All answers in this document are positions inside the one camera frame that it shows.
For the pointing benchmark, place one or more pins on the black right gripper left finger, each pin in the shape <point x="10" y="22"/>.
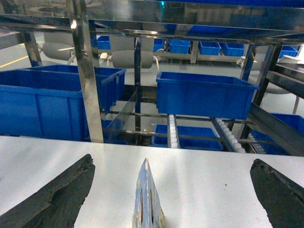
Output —
<point x="58" y="203"/>

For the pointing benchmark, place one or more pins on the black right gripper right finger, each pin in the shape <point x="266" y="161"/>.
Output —
<point x="282" y="198"/>

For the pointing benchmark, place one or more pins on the flower gift bag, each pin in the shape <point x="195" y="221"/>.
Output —
<point x="147" y="207"/>

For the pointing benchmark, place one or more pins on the white roller conveyor track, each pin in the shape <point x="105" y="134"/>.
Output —
<point x="230" y="142"/>

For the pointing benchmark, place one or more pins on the blue crate on lower shelf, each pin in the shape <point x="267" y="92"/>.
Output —
<point x="191" y="143"/>

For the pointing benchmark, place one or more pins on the big blue crate behind table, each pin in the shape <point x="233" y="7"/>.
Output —
<point x="58" y="102"/>

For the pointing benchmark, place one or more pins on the small blue crate on rollers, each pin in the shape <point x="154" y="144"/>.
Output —
<point x="204" y="95"/>

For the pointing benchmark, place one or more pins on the grey office chair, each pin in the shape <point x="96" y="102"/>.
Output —
<point x="126" y="59"/>

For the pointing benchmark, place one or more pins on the perforated steel rack post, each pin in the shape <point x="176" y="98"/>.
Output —
<point x="85" y="44"/>

